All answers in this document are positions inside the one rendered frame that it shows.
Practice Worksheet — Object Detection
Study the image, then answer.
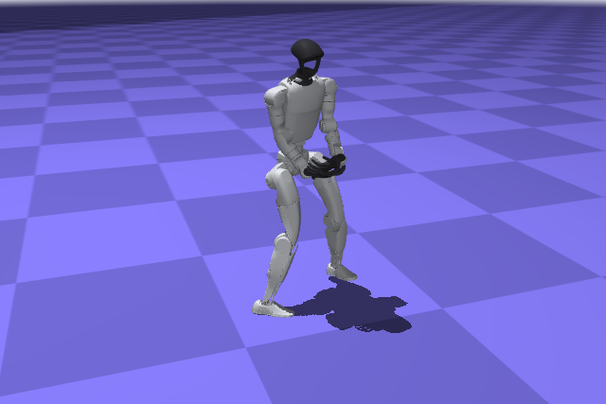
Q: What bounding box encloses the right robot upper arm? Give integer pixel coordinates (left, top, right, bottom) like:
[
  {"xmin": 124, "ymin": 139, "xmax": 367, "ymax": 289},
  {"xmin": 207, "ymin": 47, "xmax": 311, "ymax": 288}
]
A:
[{"xmin": 264, "ymin": 85, "xmax": 294, "ymax": 144}]

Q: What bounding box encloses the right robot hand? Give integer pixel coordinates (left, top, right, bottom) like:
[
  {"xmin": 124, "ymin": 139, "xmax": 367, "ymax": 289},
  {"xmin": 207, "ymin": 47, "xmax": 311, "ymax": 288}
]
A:
[{"xmin": 304, "ymin": 165, "xmax": 346, "ymax": 179}]

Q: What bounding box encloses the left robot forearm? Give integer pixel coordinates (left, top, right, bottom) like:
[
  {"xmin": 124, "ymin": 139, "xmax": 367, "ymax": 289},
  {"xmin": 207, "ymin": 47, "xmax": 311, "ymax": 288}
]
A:
[{"xmin": 325, "ymin": 120, "xmax": 347, "ymax": 167}]

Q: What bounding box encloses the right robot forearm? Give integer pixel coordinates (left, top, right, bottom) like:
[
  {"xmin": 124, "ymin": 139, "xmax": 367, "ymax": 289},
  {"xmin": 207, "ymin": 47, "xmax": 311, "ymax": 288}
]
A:
[{"xmin": 275, "ymin": 133, "xmax": 311, "ymax": 179}]

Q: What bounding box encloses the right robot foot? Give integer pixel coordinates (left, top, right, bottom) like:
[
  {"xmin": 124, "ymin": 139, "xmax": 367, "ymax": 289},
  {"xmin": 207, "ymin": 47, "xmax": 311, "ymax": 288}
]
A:
[{"xmin": 252, "ymin": 300, "xmax": 294, "ymax": 318}]

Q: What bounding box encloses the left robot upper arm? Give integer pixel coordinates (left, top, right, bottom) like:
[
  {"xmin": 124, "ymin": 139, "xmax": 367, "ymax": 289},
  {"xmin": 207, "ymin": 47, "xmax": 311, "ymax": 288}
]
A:
[{"xmin": 319, "ymin": 78, "xmax": 337, "ymax": 133}]

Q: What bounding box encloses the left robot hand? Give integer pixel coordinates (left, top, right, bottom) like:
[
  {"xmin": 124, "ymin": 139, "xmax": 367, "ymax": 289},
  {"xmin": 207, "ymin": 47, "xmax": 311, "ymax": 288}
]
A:
[{"xmin": 306, "ymin": 153, "xmax": 346, "ymax": 175}]

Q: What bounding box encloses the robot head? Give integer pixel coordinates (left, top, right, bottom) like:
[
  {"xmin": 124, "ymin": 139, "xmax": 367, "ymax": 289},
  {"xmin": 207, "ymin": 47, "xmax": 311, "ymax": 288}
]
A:
[{"xmin": 288, "ymin": 39, "xmax": 324, "ymax": 86}]

